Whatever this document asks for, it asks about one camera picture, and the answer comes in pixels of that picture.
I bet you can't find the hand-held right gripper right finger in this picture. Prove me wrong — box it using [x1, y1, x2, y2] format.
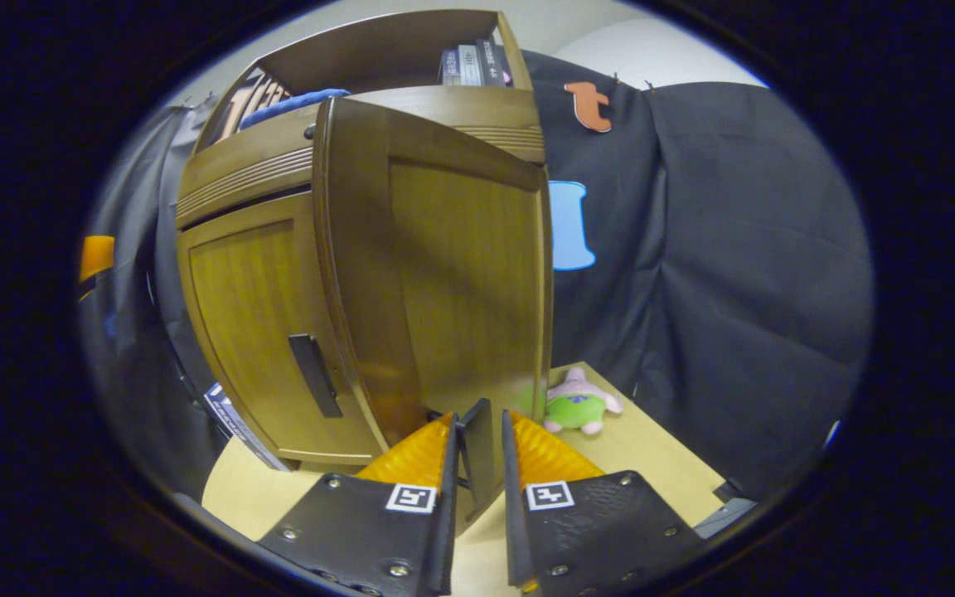
[501, 409, 706, 597]

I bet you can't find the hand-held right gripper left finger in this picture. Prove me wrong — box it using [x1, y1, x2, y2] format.
[258, 412, 462, 597]

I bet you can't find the black door handle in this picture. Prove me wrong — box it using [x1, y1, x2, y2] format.
[288, 333, 344, 419]
[426, 398, 497, 525]

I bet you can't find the wooden shoe cabinet door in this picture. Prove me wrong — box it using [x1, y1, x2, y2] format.
[177, 192, 387, 467]
[312, 97, 555, 536]

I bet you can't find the wooden double-door shoe cabinet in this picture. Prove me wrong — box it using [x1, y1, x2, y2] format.
[175, 8, 547, 475]

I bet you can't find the pink green plush toy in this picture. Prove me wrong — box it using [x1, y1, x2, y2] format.
[544, 366, 623, 436]

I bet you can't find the wooden drawer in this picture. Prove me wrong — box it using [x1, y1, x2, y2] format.
[175, 85, 546, 229]

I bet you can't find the blue white printed booklet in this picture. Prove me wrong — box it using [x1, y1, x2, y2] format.
[202, 382, 290, 473]

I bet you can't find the blue folded towel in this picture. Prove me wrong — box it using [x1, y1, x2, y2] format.
[237, 88, 351, 131]

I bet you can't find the black backdrop cloth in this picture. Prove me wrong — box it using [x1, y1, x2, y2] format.
[80, 50, 875, 507]

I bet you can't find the black spine book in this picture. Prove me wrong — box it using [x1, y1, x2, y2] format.
[476, 39, 514, 87]

